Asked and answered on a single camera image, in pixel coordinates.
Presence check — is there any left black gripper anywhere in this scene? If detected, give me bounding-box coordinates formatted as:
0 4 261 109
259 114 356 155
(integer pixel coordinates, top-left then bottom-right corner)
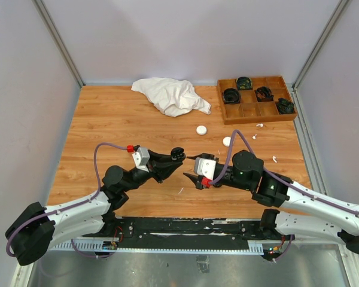
123 149 183 192

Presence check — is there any black charging case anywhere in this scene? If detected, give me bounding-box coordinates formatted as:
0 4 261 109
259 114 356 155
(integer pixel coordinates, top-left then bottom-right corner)
171 147 186 161

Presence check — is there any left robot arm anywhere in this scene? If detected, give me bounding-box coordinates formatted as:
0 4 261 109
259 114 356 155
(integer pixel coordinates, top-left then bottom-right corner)
5 146 185 266

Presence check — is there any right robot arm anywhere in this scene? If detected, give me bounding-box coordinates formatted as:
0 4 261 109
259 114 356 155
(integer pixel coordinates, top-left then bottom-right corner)
188 150 359 255

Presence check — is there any white round charging case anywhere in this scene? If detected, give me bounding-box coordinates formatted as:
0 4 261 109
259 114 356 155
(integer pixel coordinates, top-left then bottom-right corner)
196 126 208 136

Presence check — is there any white crumpled cloth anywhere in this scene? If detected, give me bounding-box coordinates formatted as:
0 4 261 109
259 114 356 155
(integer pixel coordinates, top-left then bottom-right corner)
131 77 211 117

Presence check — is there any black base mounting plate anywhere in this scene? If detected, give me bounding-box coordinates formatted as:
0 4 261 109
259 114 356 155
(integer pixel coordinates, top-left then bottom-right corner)
80 215 294 251

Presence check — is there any wooden compartment tray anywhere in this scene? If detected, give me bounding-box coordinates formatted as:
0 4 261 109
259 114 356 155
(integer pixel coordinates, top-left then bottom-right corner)
217 75 297 125

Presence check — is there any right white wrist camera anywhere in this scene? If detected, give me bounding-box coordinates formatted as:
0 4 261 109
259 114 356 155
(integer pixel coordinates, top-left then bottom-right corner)
194 157 217 180

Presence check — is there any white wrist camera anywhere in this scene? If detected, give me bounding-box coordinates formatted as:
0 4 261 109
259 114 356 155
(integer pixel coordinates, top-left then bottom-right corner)
132 147 150 172
194 157 217 180

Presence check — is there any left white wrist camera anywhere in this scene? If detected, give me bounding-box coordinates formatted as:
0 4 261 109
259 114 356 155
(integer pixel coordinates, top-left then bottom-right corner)
132 147 150 172

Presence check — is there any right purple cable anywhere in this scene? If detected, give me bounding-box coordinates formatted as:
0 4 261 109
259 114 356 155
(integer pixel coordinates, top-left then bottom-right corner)
202 129 359 221

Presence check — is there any purple cable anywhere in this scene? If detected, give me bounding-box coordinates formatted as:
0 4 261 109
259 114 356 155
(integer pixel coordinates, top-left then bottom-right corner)
5 142 135 257
202 129 359 221

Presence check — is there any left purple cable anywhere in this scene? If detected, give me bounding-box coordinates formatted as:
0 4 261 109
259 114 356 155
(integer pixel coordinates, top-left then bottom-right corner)
5 142 135 257

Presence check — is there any black coiled strap left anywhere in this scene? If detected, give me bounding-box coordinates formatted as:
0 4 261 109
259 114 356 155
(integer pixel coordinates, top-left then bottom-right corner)
221 87 242 105

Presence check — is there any black coiled strap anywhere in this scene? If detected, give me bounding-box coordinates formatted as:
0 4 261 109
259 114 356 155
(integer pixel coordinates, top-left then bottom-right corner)
235 76 254 90
275 97 296 115
254 86 273 102
221 87 242 105

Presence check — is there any black coiled strap top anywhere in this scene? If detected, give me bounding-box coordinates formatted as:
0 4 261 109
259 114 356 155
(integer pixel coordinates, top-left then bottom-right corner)
235 76 254 90

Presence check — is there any black coiled strap middle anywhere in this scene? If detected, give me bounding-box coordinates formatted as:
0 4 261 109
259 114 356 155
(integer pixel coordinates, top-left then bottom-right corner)
254 86 273 102

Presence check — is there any black coiled strap right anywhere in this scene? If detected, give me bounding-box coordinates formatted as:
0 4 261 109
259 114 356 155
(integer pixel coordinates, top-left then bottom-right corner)
275 97 296 115

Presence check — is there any grey slotted cable duct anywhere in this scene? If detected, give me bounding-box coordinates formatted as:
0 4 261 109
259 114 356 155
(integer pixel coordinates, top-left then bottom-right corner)
51 239 264 255

